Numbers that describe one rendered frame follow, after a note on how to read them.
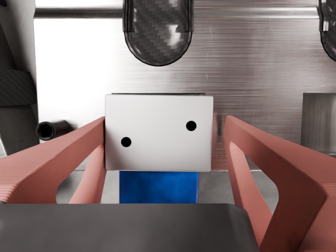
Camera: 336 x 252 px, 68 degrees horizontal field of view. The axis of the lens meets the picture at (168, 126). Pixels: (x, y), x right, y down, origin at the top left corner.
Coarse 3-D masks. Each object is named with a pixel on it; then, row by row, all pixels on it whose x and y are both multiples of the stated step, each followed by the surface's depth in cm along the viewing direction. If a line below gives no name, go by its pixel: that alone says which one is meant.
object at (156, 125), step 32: (128, 96) 11; (160, 96) 11; (192, 96) 11; (128, 128) 11; (160, 128) 11; (192, 128) 12; (128, 160) 12; (160, 160) 12; (192, 160) 12; (128, 192) 13; (160, 192) 13; (192, 192) 13
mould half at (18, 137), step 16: (0, 32) 22; (0, 48) 21; (0, 64) 20; (0, 112) 19; (16, 112) 20; (32, 112) 23; (0, 128) 18; (16, 128) 20; (32, 128) 22; (0, 144) 18; (16, 144) 19; (32, 144) 21
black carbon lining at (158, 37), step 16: (128, 0) 14; (144, 0) 14; (160, 0) 14; (176, 0) 14; (192, 0) 14; (320, 0) 14; (128, 16) 14; (144, 16) 14; (160, 16) 14; (176, 16) 14; (192, 16) 14; (320, 16) 14; (128, 32) 14; (144, 32) 14; (160, 32) 14; (176, 32) 14; (320, 32) 14; (144, 48) 14; (160, 48) 14; (176, 48) 14; (160, 64) 14
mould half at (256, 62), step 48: (48, 0) 14; (96, 0) 14; (240, 0) 14; (288, 0) 14; (48, 48) 14; (96, 48) 14; (192, 48) 14; (240, 48) 14; (288, 48) 14; (48, 96) 14; (96, 96) 14; (240, 96) 14; (288, 96) 14
